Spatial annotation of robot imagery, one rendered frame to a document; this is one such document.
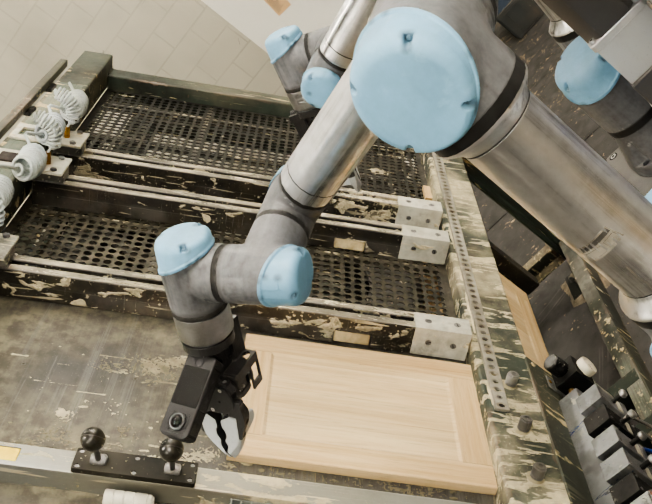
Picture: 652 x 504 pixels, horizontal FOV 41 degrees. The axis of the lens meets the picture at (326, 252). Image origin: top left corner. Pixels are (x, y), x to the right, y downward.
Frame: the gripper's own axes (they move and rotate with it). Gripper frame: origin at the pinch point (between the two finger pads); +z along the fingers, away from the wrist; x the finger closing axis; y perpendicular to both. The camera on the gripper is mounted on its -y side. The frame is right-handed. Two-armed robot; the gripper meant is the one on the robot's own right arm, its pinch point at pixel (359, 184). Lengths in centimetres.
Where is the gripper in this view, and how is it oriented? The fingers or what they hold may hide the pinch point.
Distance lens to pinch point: 182.2
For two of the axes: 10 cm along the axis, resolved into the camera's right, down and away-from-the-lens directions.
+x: -0.4, 5.1, -8.6
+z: 3.9, 8.0, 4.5
